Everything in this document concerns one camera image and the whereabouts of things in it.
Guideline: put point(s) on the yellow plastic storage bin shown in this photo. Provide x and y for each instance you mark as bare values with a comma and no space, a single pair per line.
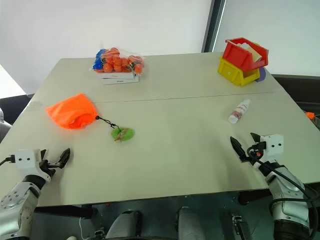
231,71

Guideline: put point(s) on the black side furniture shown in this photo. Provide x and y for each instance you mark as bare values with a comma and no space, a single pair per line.
13,107

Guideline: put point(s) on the red plastic storage bin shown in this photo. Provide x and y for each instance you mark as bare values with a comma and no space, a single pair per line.
237,53

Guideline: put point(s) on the blue packet in clear bag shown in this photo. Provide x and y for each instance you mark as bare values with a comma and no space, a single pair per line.
98,60

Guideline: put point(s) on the clear bag of orange toys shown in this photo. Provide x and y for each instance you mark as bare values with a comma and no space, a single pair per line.
120,62

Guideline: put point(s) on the purple object behind bins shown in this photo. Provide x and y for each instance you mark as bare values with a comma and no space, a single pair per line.
262,75

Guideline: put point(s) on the metal table clamp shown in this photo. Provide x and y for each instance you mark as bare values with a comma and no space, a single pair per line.
240,226

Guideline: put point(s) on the white flat box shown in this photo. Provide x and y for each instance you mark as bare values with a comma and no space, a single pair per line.
122,80
115,75

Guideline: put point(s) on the small orange object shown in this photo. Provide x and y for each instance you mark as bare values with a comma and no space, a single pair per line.
310,115

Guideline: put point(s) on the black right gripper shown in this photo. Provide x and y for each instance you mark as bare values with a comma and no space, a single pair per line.
257,150

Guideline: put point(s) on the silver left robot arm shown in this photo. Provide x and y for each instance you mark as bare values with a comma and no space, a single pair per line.
13,205

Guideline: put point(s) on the dark window frame post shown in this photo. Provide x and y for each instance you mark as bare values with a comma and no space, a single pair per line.
212,25

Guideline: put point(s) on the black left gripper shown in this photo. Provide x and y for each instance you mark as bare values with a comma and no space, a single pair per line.
47,166

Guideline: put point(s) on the cream box in red bin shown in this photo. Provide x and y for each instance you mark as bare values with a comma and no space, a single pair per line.
255,52

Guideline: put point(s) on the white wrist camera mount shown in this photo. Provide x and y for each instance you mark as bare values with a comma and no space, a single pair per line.
26,160
273,146

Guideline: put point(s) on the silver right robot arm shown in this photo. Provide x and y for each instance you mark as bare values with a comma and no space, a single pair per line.
287,200

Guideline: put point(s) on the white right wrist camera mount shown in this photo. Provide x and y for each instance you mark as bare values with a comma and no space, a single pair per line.
273,146

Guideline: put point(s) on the dark side cabinet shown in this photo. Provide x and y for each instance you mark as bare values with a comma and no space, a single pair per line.
298,88

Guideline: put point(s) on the grey rounded robot leg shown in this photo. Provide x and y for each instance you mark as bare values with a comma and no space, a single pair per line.
191,223
123,225

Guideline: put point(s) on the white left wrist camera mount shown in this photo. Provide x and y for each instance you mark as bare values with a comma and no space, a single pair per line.
26,160

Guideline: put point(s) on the black bar under table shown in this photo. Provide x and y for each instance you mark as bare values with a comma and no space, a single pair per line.
65,212

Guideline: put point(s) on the green fuzzy toy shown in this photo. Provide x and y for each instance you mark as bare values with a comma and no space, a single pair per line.
123,133

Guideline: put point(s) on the white bottle with pink label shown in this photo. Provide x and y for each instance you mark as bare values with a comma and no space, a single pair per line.
239,111

